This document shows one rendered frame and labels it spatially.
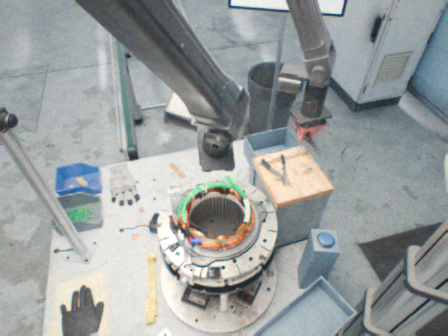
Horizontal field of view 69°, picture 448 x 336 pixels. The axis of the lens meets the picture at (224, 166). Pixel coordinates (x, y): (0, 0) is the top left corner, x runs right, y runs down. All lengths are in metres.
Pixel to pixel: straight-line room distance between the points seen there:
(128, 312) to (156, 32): 0.97
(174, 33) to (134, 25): 0.04
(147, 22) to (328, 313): 0.76
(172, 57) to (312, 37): 0.51
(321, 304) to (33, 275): 1.79
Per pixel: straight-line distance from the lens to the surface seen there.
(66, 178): 1.54
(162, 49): 0.31
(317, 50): 0.80
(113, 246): 1.27
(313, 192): 1.02
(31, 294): 2.25
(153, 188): 1.39
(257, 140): 1.19
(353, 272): 2.16
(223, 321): 1.08
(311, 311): 0.88
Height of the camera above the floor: 1.83
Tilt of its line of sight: 47 degrees down
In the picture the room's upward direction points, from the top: straight up
